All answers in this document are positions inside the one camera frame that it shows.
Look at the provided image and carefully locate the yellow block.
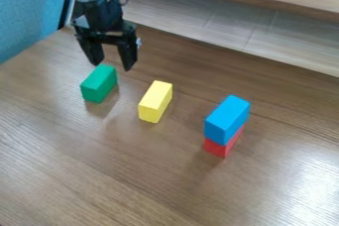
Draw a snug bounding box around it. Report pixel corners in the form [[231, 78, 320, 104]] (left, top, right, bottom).
[[136, 79, 174, 124]]

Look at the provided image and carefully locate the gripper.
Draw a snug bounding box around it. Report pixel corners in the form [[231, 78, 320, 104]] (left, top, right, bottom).
[[69, 0, 142, 72]]

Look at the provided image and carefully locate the blue block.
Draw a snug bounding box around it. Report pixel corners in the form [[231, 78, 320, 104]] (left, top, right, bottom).
[[202, 94, 252, 147]]

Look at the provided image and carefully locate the green block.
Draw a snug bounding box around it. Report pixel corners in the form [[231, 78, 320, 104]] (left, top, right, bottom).
[[79, 63, 120, 104]]

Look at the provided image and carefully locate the red block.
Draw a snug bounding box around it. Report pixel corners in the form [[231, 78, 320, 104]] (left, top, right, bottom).
[[202, 124, 246, 159]]

